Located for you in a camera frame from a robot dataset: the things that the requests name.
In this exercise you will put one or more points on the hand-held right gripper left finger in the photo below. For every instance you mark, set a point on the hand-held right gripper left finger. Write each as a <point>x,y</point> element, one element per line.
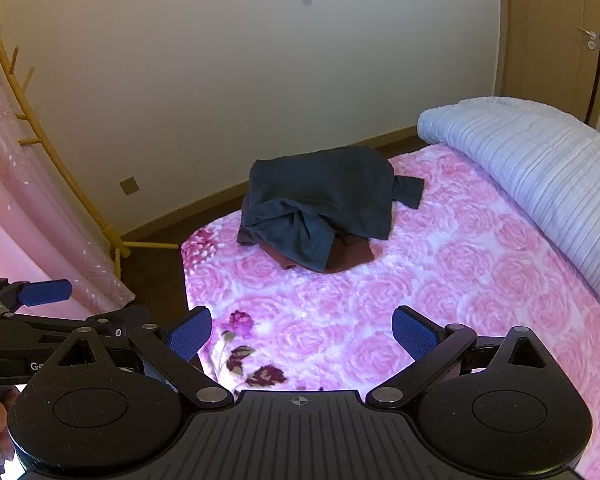
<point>190,334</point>

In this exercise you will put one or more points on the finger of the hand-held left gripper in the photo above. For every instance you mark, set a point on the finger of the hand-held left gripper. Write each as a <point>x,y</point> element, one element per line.
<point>45,291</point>
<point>125,316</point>

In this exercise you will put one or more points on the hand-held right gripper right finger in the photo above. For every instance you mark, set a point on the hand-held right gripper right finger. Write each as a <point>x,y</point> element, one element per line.
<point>415,332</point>

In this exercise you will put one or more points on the dark teal sweater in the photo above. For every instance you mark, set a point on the dark teal sweater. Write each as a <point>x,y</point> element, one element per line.
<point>320,195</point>

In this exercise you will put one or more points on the pink floral blanket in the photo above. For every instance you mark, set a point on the pink floral blanket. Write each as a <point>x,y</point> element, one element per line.
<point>380,290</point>

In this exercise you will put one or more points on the pink curtain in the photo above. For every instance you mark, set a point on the pink curtain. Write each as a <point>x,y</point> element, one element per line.
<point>20,210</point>

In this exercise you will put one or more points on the maroon garment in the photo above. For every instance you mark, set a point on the maroon garment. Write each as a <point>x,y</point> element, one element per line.
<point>350,256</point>

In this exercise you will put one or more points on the yellow coat rack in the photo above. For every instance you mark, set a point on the yellow coat rack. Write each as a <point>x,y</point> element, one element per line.
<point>55,155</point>

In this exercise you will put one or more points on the beige wall socket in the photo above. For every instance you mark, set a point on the beige wall socket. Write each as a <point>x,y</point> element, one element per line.
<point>129,186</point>

